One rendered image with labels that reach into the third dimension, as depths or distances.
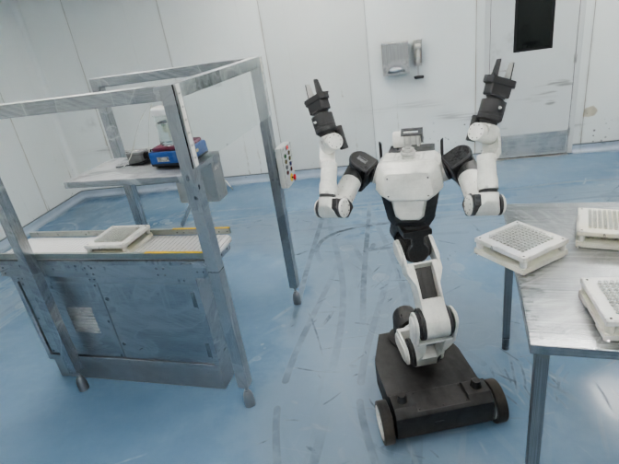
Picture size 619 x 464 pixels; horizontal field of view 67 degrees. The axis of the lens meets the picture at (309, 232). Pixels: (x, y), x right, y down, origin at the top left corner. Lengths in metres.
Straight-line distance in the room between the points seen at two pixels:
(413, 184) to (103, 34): 5.19
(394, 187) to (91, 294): 1.78
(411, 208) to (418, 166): 0.18
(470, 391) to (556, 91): 4.35
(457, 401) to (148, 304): 1.64
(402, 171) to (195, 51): 4.47
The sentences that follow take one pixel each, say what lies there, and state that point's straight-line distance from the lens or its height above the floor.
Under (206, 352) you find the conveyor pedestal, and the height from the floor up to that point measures 0.27.
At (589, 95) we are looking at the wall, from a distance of 6.24.
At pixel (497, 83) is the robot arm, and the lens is 1.83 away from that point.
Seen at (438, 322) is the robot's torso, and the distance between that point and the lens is 2.07.
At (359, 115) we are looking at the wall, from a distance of 5.81.
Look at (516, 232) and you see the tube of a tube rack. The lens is 2.05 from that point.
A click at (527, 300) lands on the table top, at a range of 1.77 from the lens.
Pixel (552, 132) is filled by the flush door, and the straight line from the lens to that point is 6.20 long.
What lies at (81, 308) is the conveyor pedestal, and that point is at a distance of 2.98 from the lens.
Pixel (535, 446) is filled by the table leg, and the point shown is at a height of 0.43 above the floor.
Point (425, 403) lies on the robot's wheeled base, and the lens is 2.33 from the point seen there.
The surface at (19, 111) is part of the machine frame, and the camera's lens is 2.45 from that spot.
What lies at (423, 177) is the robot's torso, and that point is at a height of 1.21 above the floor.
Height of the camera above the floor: 1.85
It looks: 25 degrees down
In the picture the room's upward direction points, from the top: 9 degrees counter-clockwise
